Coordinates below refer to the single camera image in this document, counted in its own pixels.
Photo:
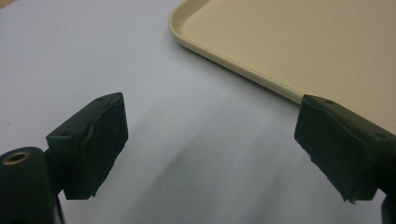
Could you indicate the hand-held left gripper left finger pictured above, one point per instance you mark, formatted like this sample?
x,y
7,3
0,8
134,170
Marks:
x,y
93,146

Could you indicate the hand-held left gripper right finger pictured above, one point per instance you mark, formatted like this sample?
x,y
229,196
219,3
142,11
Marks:
x,y
339,143

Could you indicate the beige plastic tray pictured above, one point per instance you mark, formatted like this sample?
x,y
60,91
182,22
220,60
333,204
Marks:
x,y
295,40

